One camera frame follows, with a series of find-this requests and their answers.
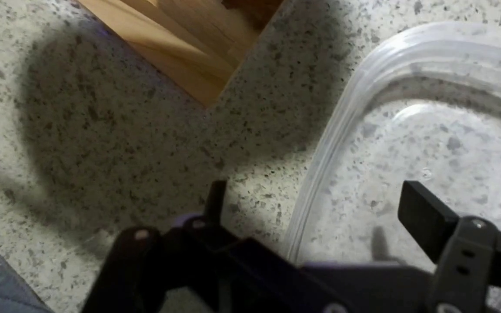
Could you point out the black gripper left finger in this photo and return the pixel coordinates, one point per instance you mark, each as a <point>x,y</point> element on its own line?
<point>147,271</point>

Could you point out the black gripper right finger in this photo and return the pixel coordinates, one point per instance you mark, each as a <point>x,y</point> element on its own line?
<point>427,217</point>

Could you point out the wooden base cabinet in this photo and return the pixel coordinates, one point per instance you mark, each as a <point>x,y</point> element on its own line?
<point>192,45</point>

